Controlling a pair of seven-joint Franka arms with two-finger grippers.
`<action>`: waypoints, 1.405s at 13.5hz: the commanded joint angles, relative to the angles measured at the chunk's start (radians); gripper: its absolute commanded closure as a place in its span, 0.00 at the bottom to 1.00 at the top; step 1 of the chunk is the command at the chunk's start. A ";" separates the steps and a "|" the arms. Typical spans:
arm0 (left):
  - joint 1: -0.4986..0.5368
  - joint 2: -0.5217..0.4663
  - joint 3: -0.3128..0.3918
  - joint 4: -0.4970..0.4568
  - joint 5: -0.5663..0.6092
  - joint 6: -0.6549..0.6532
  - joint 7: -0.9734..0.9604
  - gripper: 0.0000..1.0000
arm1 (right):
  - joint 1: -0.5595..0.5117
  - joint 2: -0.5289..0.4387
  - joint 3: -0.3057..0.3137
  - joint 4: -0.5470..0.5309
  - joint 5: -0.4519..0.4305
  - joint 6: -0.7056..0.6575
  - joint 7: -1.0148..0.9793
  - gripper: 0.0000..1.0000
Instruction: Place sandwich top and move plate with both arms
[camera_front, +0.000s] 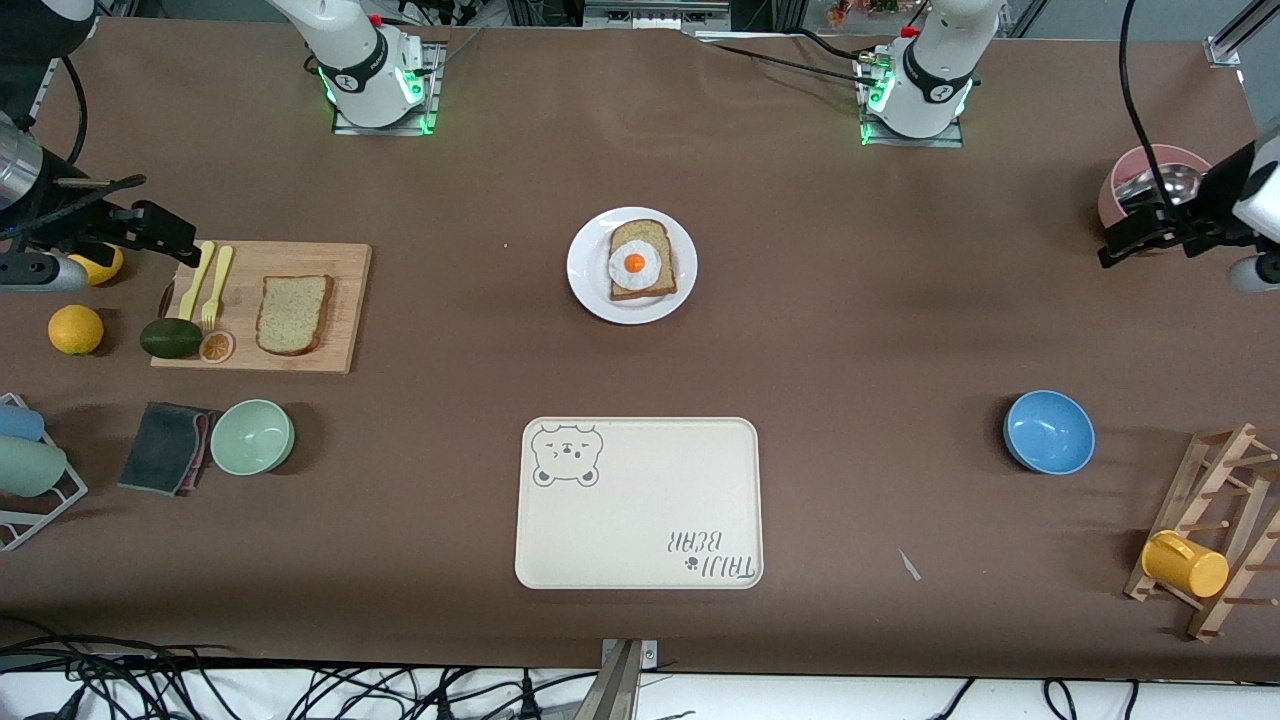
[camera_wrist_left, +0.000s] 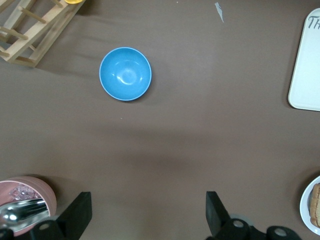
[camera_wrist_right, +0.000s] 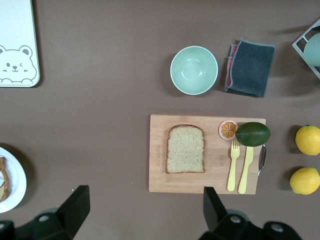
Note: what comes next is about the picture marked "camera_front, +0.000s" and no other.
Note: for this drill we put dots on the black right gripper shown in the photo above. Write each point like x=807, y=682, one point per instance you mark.
x=52, y=212

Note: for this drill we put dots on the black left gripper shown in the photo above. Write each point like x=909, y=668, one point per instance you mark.
x=1203, y=212

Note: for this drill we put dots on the plain bread slice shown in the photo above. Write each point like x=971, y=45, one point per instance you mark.
x=292, y=315

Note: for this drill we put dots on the white round plate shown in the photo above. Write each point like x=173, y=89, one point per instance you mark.
x=590, y=290

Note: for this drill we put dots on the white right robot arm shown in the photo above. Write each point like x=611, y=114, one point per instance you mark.
x=360, y=60

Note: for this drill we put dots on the yellow plastic knife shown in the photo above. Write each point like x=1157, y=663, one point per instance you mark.
x=197, y=280

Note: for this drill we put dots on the metal ladle spoon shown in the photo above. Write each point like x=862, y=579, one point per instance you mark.
x=1165, y=183

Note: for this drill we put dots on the yellow plastic fork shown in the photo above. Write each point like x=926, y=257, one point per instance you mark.
x=218, y=285

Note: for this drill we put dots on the yellow lemon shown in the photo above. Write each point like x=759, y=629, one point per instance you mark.
x=105, y=265

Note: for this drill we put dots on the pink bowl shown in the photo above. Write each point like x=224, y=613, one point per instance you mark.
x=1150, y=158

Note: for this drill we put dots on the dark green avocado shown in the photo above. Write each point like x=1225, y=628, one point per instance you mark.
x=170, y=338

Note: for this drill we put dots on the orange slice half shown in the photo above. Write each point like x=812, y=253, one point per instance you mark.
x=217, y=347

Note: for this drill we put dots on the round yellow orange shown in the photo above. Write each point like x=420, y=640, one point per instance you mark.
x=75, y=330

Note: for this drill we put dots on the bamboo cutting board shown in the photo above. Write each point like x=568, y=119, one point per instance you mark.
x=345, y=300

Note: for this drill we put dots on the grey folded cloth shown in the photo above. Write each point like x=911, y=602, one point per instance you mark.
x=160, y=450

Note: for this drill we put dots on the pale green bowl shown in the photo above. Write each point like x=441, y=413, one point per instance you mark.
x=252, y=437

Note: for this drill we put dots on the blue bowl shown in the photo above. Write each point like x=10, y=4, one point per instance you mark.
x=1050, y=432

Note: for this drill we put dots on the light blue cup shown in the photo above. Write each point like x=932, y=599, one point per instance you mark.
x=18, y=423

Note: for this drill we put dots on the wooden peg rack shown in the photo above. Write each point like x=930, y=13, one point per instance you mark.
x=1235, y=470

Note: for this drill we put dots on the sage green cup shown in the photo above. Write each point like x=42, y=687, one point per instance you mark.
x=30, y=467

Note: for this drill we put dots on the yellow mug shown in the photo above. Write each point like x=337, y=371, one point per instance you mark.
x=1190, y=565

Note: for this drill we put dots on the small white paper scrap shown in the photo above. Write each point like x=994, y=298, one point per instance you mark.
x=909, y=565

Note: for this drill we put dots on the toy fried egg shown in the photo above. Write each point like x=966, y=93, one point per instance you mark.
x=634, y=263

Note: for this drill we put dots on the bread slice under egg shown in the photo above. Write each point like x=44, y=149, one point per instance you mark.
x=655, y=290

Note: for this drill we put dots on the cream bear print tray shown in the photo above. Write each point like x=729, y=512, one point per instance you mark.
x=640, y=510

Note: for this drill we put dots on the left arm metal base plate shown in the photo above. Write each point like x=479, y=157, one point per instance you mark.
x=950, y=138

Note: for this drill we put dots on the aluminium frame post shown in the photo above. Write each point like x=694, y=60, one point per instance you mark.
x=1235, y=35

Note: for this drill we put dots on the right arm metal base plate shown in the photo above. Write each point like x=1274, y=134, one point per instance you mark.
x=430, y=95

